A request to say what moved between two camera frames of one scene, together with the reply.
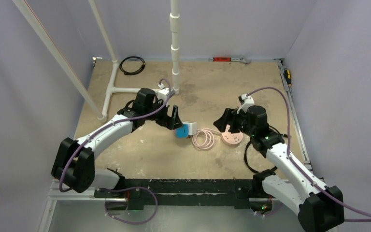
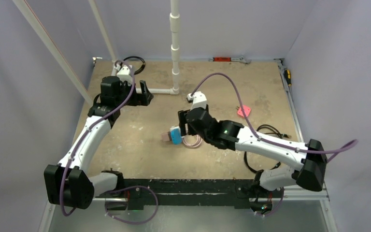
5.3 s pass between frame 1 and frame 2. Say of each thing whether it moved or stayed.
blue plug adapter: moved
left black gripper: moved
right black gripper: moved
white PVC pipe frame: stayed
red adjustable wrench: stayed
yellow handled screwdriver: stayed
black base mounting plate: stayed
